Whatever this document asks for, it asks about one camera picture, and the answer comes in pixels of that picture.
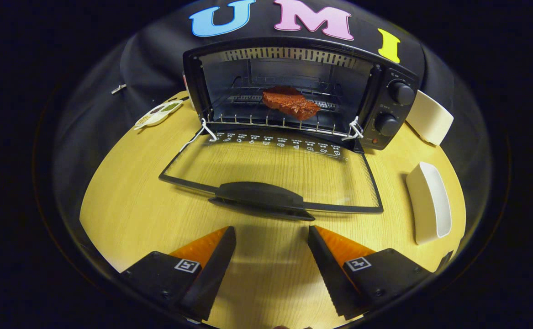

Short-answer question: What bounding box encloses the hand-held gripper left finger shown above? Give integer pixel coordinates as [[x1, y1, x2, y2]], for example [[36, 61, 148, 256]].
[[120, 226, 237, 322]]

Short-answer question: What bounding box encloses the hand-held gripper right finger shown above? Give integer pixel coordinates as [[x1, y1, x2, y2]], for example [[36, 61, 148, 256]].
[[307, 225, 431, 320]]

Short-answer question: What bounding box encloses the black toaster oven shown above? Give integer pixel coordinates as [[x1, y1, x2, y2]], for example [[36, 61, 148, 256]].
[[158, 37, 420, 222]]

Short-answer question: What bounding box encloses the brown meat slice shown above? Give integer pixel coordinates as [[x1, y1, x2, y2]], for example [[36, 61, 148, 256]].
[[262, 86, 322, 121]]

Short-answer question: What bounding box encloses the white toaster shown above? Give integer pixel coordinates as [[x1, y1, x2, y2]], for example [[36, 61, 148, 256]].
[[406, 90, 454, 147]]

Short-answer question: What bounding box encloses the white rectangular tray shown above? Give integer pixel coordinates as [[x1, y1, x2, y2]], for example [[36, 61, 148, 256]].
[[406, 161, 452, 245]]

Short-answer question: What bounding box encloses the white divided spice dish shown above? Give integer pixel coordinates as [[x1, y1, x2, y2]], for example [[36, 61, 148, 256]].
[[134, 100, 184, 130]]

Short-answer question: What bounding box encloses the black backdrop cloth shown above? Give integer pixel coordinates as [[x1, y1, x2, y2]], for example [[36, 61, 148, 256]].
[[52, 0, 493, 215]]

